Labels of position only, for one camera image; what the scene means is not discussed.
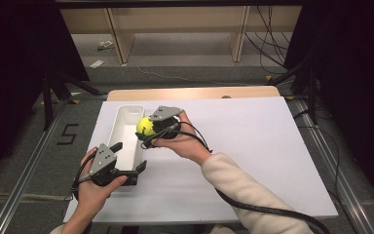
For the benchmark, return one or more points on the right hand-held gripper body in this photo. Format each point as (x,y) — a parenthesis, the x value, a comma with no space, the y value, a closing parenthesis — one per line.
(166,113)

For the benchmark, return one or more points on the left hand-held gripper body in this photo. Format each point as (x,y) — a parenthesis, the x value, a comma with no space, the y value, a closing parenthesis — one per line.
(103,159)

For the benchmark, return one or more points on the white plastic storage box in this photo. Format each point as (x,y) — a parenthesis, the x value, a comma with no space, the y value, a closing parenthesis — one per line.
(125,143)

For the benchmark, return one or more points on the yellow tennis ball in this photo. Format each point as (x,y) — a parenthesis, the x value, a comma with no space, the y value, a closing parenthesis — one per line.
(144,126)

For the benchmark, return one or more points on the person's right hand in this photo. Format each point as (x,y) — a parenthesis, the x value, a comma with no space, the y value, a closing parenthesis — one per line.
(185,144)

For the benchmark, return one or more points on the person's left hand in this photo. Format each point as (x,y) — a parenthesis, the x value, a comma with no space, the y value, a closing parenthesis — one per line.
(91,195)

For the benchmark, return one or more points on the black metal stand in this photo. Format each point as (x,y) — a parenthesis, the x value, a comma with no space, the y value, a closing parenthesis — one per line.
(48,104)
(311,94)

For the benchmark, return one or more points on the white foam board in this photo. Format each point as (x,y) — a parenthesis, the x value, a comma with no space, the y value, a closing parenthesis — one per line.
(256,136)

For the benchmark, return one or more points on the beige wooden desk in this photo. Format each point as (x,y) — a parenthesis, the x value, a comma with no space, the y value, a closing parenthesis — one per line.
(175,19)

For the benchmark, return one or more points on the black curtain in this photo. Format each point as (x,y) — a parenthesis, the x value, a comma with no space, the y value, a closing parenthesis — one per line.
(13,81)
(360,97)

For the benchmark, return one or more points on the aluminium floor rail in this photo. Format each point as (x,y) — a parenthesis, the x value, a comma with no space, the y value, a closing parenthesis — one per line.
(341,182)
(22,182)

